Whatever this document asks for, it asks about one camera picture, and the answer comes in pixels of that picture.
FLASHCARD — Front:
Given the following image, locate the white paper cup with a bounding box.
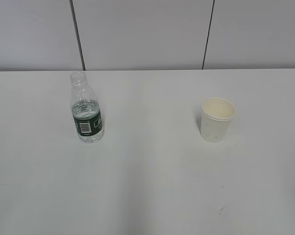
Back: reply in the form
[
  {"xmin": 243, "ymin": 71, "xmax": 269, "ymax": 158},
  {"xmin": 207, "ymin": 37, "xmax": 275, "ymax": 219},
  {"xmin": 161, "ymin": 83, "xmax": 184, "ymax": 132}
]
[{"xmin": 200, "ymin": 97, "xmax": 235, "ymax": 143}]

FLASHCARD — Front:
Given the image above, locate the clear green-label water bottle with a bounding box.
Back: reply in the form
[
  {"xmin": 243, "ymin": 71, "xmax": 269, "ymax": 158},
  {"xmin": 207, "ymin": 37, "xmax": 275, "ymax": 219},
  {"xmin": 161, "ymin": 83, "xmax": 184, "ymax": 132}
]
[{"xmin": 70, "ymin": 71, "xmax": 104, "ymax": 143}]

